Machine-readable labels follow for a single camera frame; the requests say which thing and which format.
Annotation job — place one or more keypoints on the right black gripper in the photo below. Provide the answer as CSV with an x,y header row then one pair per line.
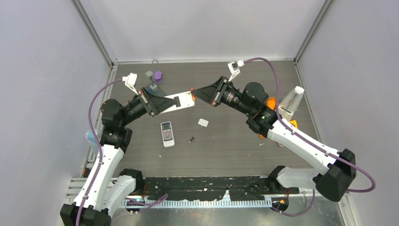
x,y
211,94

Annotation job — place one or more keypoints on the blue plastic bottle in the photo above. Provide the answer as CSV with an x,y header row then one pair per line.
x,y
90,137

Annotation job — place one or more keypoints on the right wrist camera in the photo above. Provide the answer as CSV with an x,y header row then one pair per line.
x,y
234,68

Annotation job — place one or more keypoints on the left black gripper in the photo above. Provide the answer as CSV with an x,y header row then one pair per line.
x,y
155,104

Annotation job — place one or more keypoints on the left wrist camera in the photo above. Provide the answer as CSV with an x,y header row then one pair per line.
x,y
130,82

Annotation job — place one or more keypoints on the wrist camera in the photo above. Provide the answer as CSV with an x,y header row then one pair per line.
x,y
130,82
234,68

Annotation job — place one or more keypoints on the white remote control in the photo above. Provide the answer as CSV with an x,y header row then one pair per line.
x,y
167,134

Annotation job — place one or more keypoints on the yellow toy piece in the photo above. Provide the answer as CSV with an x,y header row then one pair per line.
x,y
294,123

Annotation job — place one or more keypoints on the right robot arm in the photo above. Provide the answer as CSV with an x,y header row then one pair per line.
x,y
332,171

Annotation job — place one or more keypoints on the red and white remote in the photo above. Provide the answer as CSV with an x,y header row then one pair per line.
x,y
183,100

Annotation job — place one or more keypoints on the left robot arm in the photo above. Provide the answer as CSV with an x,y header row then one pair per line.
x,y
97,203

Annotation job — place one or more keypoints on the orange battery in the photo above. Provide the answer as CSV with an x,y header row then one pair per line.
x,y
193,96

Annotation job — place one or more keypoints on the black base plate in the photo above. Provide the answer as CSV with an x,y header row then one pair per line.
x,y
242,188

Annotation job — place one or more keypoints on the purple plastic cup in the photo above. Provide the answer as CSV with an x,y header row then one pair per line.
x,y
158,76

